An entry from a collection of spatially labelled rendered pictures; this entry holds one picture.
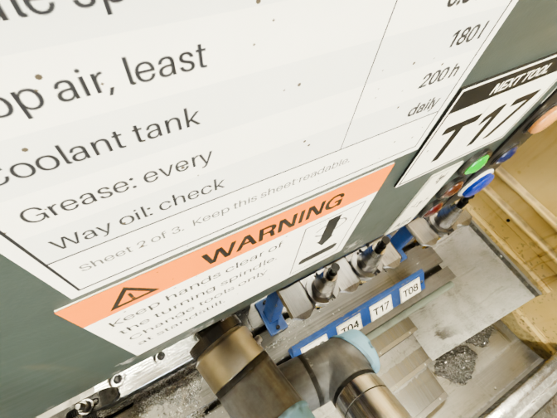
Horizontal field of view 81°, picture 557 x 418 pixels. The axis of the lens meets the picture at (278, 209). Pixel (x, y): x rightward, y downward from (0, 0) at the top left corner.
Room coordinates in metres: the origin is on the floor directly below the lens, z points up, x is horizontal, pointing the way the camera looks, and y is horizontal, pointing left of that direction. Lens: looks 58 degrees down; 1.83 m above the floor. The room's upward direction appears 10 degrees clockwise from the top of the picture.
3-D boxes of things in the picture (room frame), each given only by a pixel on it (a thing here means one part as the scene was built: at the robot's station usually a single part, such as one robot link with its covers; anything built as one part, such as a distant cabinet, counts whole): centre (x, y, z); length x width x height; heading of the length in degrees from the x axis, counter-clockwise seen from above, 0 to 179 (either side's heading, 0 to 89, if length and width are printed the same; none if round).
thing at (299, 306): (0.19, -0.07, 1.21); 0.07 x 0.05 x 0.01; 38
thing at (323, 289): (0.22, -0.11, 1.26); 0.04 x 0.04 x 0.07
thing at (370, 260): (0.29, -0.20, 1.26); 0.04 x 0.04 x 0.07
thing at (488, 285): (0.59, -0.33, 0.75); 0.89 x 0.70 x 0.26; 38
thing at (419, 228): (0.39, -0.33, 1.21); 0.07 x 0.05 x 0.01; 38
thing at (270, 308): (0.23, -0.03, 1.05); 0.10 x 0.05 x 0.30; 38
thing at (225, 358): (0.05, 0.03, 1.38); 0.08 x 0.05 x 0.08; 140
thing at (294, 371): (0.02, -0.04, 1.28); 0.11 x 0.08 x 0.11; 125
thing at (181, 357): (0.13, 0.25, 0.97); 0.29 x 0.23 x 0.05; 128
